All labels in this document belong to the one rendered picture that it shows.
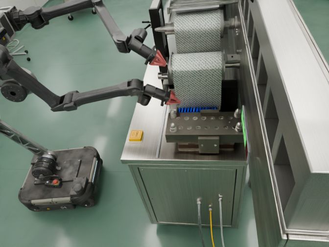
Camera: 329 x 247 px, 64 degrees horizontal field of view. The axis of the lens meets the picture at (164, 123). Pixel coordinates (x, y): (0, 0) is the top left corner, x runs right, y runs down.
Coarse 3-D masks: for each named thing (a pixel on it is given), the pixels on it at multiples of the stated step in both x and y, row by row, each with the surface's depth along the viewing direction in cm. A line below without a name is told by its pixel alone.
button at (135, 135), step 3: (132, 132) 150; (135, 132) 149; (138, 132) 149; (141, 132) 149; (132, 135) 148; (135, 135) 148; (138, 135) 147; (141, 135) 148; (129, 138) 147; (132, 138) 146; (135, 138) 146; (138, 138) 146; (141, 138) 148; (132, 141) 148; (135, 141) 147; (138, 141) 147
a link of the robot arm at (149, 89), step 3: (147, 84) 135; (144, 87) 135; (147, 87) 134; (150, 87) 134; (153, 87) 135; (144, 90) 135; (147, 90) 134; (150, 90) 134; (153, 90) 134; (144, 93) 135; (147, 93) 135; (150, 93) 135; (153, 93) 135; (144, 96) 138; (147, 96) 139; (150, 96) 137
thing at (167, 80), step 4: (164, 76) 139; (168, 76) 138; (164, 80) 144; (168, 80) 140; (164, 84) 142; (168, 84) 142; (172, 84) 141; (164, 88) 144; (168, 88) 143; (172, 88) 143; (172, 104) 153; (176, 104) 152; (172, 108) 155; (176, 108) 155; (168, 112) 159
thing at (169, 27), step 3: (165, 24) 141; (168, 24) 141; (171, 24) 141; (165, 27) 141; (168, 27) 141; (171, 27) 141; (165, 30) 142; (168, 30) 141; (171, 30) 141; (165, 33) 143; (168, 33) 143; (171, 33) 143; (174, 33) 143
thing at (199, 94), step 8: (216, 80) 127; (176, 88) 134; (184, 88) 133; (192, 88) 132; (200, 88) 132; (208, 88) 131; (216, 88) 131; (176, 96) 137; (184, 96) 137; (192, 96) 136; (200, 96) 135; (208, 96) 135; (216, 96) 134; (184, 104) 141; (192, 104) 140; (200, 104) 139; (208, 104) 139; (216, 104) 138
